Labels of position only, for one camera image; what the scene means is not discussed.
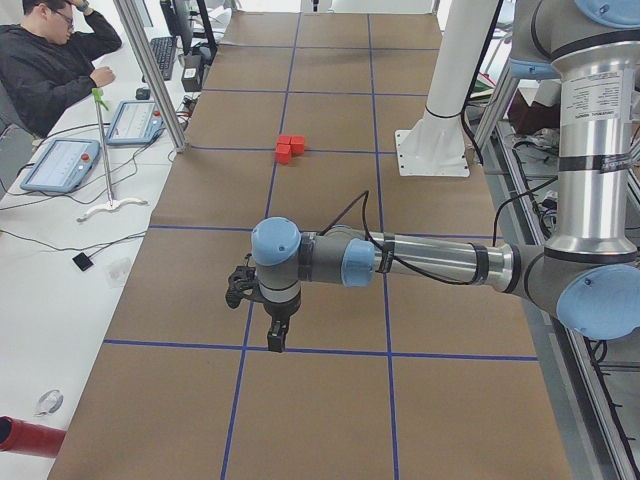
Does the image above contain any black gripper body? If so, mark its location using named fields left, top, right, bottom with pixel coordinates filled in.
left=263, top=294, right=301, bottom=320

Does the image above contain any red cube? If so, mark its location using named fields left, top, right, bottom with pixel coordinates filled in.
left=289, top=135, right=306, bottom=156

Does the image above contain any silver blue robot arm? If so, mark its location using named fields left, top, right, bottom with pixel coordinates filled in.
left=248, top=1, right=639, bottom=352

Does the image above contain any clear plastic cup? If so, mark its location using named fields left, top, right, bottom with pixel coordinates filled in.
left=105, top=257, right=132, bottom=288

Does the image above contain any brown paper table mat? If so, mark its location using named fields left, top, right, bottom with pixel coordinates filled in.
left=50, top=13, right=572, bottom=479

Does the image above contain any small black square pad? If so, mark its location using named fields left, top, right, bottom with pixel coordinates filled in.
left=72, top=252, right=94, bottom=272

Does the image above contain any blue teach pendant far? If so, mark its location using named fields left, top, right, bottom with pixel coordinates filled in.
left=106, top=100, right=163, bottom=146

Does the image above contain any blue teach pendant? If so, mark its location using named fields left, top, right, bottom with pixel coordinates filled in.
left=106, top=100, right=163, bottom=146
left=20, top=138, right=101, bottom=193

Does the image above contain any black box with label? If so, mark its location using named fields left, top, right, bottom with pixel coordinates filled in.
left=181, top=54, right=203, bottom=93

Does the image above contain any black computer mouse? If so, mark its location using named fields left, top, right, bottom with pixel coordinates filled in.
left=135, top=87, right=151, bottom=100

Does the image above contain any blue teach pendant near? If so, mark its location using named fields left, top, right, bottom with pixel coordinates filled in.
left=20, top=138, right=101, bottom=193

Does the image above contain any red cylinder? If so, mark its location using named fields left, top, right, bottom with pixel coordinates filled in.
left=1, top=416, right=66, bottom=458

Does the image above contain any grabber stick tool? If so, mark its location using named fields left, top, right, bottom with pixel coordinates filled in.
left=76, top=88, right=148, bottom=223

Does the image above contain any black keyboard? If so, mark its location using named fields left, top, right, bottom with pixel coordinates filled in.
left=149, top=36, right=177, bottom=81

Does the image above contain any black monitor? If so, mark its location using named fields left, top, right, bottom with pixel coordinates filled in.
left=159, top=0, right=218, bottom=63

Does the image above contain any person in black jacket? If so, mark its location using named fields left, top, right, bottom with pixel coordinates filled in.
left=1, top=1, right=122, bottom=138

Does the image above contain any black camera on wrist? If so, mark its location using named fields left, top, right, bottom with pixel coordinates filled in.
left=225, top=253, right=262, bottom=309

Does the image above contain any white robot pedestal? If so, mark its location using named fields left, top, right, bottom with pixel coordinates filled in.
left=395, top=0, right=502, bottom=178

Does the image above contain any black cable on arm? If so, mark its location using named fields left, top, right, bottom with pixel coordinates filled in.
left=319, top=0, right=561, bottom=287

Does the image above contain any aluminium frame post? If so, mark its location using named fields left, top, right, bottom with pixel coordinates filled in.
left=114, top=0, right=187, bottom=153

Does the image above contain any aluminium truss frame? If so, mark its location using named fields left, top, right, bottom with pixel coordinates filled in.
left=475, top=68, right=639, bottom=479

